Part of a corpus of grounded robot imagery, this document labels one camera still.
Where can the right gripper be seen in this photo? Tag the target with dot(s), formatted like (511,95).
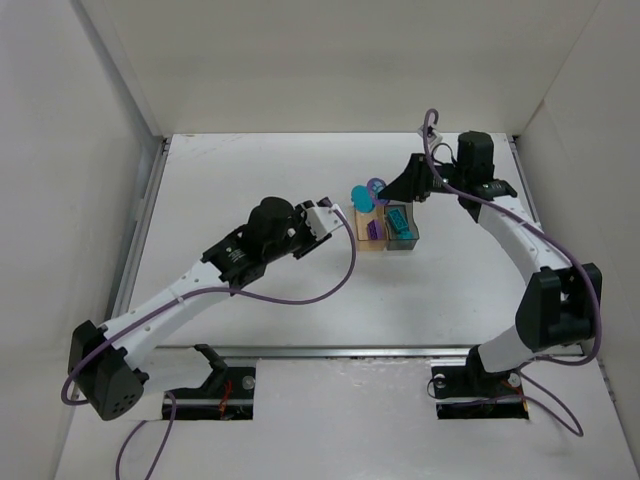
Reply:
(426,176)

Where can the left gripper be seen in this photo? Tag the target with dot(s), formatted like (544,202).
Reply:
(304,245)

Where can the purple flower lego tile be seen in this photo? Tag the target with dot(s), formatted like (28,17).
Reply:
(374,187)

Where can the teal lego brick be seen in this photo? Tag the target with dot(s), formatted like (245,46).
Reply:
(397,220)

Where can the teal round lego piece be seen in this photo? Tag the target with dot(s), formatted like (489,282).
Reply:
(362,200)

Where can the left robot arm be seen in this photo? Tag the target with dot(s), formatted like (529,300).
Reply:
(115,364)

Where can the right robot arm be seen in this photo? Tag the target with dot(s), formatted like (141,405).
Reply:
(561,302)

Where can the grey transparent container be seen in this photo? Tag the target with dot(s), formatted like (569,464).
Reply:
(394,242)

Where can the orange transparent container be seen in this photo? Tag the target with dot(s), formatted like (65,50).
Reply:
(363,243)

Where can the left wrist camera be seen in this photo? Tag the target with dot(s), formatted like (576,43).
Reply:
(323,219)

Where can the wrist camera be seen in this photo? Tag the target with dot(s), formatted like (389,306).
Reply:
(323,219)
(430,135)

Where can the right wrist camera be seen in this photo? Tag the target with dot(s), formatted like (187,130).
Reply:
(430,135)

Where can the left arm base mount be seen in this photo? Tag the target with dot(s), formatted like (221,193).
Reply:
(227,393)

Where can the aluminium rail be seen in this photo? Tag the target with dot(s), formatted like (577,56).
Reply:
(308,352)

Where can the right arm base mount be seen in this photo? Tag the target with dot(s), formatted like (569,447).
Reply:
(460,396)

